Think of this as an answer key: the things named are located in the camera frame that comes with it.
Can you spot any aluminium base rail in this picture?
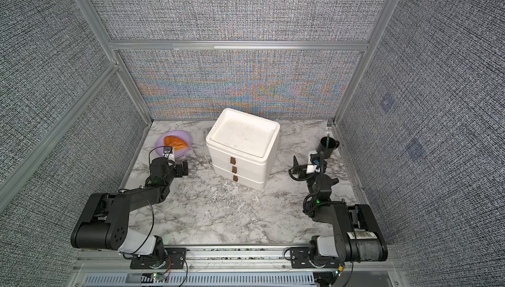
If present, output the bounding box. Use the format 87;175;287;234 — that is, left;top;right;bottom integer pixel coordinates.
67;244;409;286

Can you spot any orange pastry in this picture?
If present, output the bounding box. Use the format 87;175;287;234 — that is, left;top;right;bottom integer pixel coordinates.
163;135;189;152

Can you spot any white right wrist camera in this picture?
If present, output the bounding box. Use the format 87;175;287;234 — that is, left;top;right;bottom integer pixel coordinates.
306;151;320;175

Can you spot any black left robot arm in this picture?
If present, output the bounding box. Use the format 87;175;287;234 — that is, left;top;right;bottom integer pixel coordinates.
70;157;189;270

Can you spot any black mug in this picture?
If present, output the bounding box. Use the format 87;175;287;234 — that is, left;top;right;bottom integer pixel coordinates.
316;137;340;160

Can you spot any white three-drawer storage unit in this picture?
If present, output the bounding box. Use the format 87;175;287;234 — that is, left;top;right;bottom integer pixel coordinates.
205;108;281;191

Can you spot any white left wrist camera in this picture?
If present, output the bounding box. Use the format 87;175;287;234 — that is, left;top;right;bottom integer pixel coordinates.
163;146;175;162

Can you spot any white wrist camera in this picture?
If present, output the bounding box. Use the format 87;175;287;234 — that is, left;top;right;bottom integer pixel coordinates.
163;146;175;162
306;151;320;175

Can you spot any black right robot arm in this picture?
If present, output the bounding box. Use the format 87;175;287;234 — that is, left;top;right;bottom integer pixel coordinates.
288;154;389;269

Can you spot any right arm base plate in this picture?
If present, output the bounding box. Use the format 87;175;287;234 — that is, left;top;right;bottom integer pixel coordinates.
285;247;341;269

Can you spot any purple plate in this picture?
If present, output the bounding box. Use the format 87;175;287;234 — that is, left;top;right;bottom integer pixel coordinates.
155;131;193;158

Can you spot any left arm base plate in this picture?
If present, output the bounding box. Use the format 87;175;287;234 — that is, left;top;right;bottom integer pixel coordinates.
130;248;188;270

